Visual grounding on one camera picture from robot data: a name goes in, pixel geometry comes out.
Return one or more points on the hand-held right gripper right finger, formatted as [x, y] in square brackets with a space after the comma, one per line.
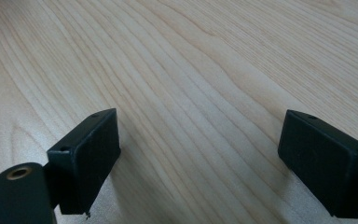
[323, 161]

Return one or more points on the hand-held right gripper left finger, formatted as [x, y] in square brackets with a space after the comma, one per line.
[87, 161]

